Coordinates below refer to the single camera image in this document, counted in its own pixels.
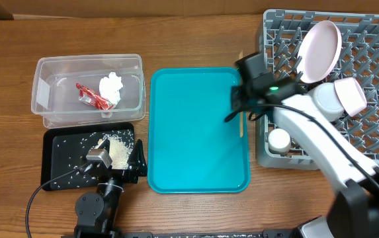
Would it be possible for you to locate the wooden chopstick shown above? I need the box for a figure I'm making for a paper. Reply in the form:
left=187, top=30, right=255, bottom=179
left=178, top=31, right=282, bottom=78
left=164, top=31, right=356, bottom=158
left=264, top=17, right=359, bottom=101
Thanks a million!
left=237, top=50, right=243, bottom=64
left=239, top=112, right=244, bottom=138

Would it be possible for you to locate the red snack wrapper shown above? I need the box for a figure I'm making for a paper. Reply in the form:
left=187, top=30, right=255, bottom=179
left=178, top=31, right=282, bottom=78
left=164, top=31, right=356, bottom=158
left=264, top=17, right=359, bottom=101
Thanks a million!
left=75, top=83, right=114, bottom=110

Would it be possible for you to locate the white tissue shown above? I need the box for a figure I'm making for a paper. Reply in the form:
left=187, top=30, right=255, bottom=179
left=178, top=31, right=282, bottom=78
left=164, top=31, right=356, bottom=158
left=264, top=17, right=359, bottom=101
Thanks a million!
left=99, top=72, right=124, bottom=105

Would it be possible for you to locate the white cup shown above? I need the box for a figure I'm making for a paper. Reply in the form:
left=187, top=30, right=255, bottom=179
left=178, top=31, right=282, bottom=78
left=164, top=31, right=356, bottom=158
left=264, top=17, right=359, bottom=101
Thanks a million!
left=267, top=128, right=291, bottom=155

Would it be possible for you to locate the large white plate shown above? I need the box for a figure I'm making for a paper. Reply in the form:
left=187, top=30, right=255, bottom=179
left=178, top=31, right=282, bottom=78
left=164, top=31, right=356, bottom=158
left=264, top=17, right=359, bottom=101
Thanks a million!
left=296, top=20, right=342, bottom=84

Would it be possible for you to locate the small pink bowl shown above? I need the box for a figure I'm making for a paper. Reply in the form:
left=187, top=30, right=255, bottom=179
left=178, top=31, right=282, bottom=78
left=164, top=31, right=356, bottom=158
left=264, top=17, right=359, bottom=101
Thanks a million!
left=334, top=77, right=367, bottom=116

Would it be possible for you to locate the grey bowl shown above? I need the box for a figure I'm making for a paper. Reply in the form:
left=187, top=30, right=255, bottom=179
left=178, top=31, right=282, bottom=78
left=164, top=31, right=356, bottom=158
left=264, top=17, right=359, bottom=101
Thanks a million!
left=308, top=83, right=345, bottom=122

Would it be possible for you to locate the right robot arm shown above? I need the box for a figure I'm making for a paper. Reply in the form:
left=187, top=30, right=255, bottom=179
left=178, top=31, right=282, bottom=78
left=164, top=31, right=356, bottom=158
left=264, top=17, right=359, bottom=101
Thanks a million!
left=225, top=52, right=379, bottom=237

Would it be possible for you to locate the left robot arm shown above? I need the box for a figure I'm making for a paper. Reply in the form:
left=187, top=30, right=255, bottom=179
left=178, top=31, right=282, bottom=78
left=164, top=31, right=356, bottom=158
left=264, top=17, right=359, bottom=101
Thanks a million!
left=73, top=139, right=147, bottom=238

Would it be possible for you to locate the spilled rice pile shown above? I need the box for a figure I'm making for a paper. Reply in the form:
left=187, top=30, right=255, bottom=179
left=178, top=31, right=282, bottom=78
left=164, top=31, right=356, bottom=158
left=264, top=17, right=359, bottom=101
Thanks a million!
left=52, top=129, right=136, bottom=186

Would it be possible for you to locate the black plastic tray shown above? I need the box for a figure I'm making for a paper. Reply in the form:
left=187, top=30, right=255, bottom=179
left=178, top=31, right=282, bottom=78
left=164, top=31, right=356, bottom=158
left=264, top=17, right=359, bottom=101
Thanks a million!
left=40, top=122, right=135, bottom=191

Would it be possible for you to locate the teal serving tray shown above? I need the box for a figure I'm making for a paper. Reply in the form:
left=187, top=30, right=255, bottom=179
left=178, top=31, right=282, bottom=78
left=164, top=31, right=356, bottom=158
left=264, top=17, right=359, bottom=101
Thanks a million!
left=147, top=67, right=250, bottom=194

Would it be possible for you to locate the clear plastic bin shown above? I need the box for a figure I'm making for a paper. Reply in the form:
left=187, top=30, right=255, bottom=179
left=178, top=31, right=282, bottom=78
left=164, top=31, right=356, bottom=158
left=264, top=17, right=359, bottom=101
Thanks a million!
left=31, top=54, right=146, bottom=128

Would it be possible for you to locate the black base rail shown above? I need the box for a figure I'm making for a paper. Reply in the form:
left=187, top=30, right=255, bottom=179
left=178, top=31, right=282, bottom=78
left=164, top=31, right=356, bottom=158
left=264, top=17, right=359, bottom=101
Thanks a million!
left=62, top=228, right=299, bottom=238

